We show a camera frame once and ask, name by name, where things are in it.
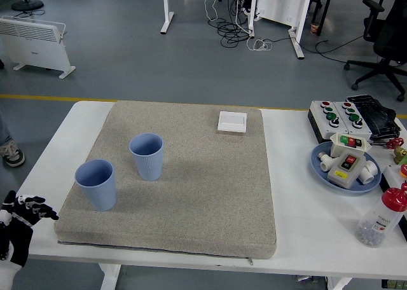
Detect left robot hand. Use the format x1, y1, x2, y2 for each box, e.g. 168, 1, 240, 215
0, 190, 60, 290

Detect blue ribbed plastic cup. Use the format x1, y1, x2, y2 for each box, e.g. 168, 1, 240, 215
74, 158, 118, 212
128, 132, 165, 182

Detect person's shoe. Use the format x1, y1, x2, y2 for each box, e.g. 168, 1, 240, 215
0, 139, 25, 168

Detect white table leg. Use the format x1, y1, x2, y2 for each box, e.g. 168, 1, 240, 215
97, 263, 121, 290
326, 276, 354, 290

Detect person's leg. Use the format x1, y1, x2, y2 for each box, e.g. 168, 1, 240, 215
0, 110, 13, 144

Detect grey-brown cushion mat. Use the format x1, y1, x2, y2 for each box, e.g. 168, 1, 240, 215
53, 100, 277, 267

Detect white ribbed panel heater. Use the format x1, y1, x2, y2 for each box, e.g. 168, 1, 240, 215
0, 15, 76, 79

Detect white desk leg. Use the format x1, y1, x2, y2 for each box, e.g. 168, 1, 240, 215
160, 0, 175, 34
287, 0, 315, 60

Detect blue plate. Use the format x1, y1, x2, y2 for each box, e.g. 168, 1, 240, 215
310, 141, 382, 196

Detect white pipe fitting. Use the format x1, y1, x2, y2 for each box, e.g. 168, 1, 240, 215
358, 160, 380, 185
317, 152, 335, 174

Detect white four-button control box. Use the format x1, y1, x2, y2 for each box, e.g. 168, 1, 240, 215
307, 100, 350, 144
333, 100, 373, 141

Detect white flat panel heater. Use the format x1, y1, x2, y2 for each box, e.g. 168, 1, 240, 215
254, 0, 311, 27

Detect clear bottle red cap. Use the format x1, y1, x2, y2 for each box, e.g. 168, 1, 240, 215
355, 181, 407, 248

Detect red emergency stop box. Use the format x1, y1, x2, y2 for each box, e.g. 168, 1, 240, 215
380, 163, 407, 194

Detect dark crate under table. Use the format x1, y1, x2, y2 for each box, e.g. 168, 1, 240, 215
380, 279, 407, 290

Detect black plastic tray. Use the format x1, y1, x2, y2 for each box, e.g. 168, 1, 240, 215
345, 94, 402, 142

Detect black office chair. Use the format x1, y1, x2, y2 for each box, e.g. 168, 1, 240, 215
343, 0, 407, 102

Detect white wall switch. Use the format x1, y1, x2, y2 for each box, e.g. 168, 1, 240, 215
217, 111, 248, 134

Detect black cable bundle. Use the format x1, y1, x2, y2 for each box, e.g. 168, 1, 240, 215
208, 0, 255, 48

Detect white hanging cable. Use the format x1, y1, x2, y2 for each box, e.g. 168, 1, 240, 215
203, 0, 220, 22

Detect white coiled cable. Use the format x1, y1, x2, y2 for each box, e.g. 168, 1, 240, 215
247, 38, 273, 52

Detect beige push-button switch box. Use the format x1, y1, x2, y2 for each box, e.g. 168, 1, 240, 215
327, 149, 366, 189

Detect white green-red switch box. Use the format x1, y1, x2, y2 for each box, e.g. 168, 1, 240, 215
329, 132, 372, 159

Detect black floor cable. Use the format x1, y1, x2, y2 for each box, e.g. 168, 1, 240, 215
272, 35, 371, 64

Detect brass valve red handle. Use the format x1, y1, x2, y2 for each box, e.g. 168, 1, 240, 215
387, 137, 407, 166

